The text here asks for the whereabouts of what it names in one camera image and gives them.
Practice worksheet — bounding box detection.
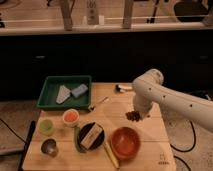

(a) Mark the black cable right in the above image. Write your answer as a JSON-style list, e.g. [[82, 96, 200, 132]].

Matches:
[[170, 120, 198, 171]]

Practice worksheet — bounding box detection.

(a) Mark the black cable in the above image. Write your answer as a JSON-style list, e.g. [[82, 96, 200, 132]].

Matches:
[[0, 118, 26, 144], [170, 120, 198, 171]]

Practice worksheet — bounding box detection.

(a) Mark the green vegetable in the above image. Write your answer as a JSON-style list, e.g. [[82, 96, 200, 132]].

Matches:
[[74, 126, 86, 153]]

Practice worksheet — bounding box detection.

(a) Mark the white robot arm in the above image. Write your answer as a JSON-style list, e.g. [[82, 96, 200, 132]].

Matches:
[[132, 69, 213, 132]]

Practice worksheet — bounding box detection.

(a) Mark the white cup orange inside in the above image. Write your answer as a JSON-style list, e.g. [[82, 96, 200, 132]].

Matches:
[[62, 109, 79, 127]]

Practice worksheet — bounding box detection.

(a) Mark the red bowl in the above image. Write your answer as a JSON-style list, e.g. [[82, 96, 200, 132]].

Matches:
[[110, 127, 141, 160]]

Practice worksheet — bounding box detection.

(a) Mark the blue-grey rectangular sponge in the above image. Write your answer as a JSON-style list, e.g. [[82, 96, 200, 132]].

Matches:
[[71, 84, 88, 98]]

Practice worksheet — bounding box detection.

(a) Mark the green cup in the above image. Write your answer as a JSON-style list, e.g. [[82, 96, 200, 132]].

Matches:
[[39, 119, 54, 136]]

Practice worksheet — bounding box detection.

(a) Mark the black cable left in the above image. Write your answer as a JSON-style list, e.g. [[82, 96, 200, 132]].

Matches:
[[0, 118, 26, 144]]

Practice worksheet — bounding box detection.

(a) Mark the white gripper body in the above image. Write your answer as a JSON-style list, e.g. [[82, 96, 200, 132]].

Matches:
[[133, 97, 153, 120]]

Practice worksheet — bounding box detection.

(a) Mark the metal cup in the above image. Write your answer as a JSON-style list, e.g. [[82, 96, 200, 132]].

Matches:
[[41, 139, 58, 157]]

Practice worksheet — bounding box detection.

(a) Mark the wooden shelf ledge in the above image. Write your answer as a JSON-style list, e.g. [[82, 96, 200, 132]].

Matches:
[[0, 22, 213, 36]]

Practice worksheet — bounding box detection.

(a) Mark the green plastic tray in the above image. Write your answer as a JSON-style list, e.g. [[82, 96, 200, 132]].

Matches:
[[37, 75, 92, 110]]

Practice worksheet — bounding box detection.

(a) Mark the yellow wooden stick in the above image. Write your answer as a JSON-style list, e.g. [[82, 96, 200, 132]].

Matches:
[[103, 141, 120, 169]]

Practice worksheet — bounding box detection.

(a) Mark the grey wedge sponge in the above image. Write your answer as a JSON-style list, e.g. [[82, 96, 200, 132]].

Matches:
[[56, 85, 71, 104]]

